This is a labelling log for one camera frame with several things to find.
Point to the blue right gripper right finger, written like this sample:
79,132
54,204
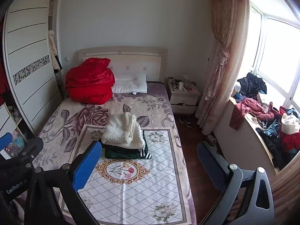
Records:
214,164

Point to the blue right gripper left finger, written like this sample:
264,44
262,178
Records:
84,164

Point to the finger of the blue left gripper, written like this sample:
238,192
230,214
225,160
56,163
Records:
5,140

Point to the white tweed jacket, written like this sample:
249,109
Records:
124,131

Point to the clothes pile on sill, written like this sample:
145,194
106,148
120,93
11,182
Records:
279,127

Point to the white drawer unit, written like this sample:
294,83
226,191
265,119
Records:
9,124

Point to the white slippers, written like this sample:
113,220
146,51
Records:
212,142

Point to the green striped garment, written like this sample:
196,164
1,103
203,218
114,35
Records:
115,152

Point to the black shoes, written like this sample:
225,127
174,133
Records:
186,121

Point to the white diamond pattern mat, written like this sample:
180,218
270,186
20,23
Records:
140,191

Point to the white sliding wardrobe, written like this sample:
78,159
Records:
28,62

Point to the white bedside table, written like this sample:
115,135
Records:
183,99

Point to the purple floral bed blanket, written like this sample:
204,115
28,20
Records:
73,126

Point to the red quilt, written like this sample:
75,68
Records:
91,82

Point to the white pillow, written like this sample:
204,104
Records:
130,83

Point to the cream bed headboard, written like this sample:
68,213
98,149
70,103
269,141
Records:
131,60

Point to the pink floral curtain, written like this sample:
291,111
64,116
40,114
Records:
229,22

